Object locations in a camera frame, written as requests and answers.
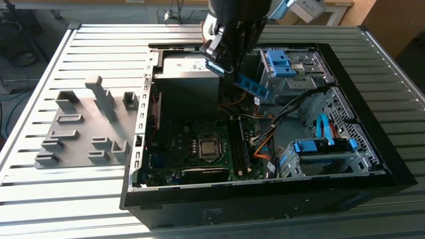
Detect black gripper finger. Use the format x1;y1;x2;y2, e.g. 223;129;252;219
232;19;266;83
199;24;240;82

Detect blue RAM stick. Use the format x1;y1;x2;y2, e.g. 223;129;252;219
205;59;269;100

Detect grey power supply unit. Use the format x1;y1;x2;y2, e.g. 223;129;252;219
153;54;221;120

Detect tall metal drive cage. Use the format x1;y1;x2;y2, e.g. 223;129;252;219
258;48;336;107

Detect silver CPU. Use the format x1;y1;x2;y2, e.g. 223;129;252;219
199;140;221;157

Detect green motherboard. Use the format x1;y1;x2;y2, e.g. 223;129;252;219
143;117;266;186

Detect brown wooden cabinet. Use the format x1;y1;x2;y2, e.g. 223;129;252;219
360;0;425;59

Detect blue disk carrier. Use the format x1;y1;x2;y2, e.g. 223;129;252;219
292;139;358;153

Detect grey plastic parts rack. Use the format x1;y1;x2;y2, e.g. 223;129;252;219
35;74;140;168

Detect black graphics card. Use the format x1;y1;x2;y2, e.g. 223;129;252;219
181;166;230;185

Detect low metal disk bay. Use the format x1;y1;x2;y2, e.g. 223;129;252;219
277;139;388;178

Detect black open PC case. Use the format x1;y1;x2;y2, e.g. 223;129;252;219
119;42;418;229

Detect blue plastic drive bracket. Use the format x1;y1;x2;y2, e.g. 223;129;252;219
266;49;296;77

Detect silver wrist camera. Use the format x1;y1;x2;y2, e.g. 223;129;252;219
290;0;326;23

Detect wooden desk white frame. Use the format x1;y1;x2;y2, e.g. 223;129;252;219
318;0;353;27

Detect black wire bundle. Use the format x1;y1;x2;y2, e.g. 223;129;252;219
253;88;329;145

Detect blue flat data wire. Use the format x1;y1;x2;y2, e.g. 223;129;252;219
317;114;336;146

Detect orange power wires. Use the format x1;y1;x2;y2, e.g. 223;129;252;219
253;134;277;160

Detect blue plastic bay rail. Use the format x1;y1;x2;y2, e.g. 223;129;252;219
278;149;290;173

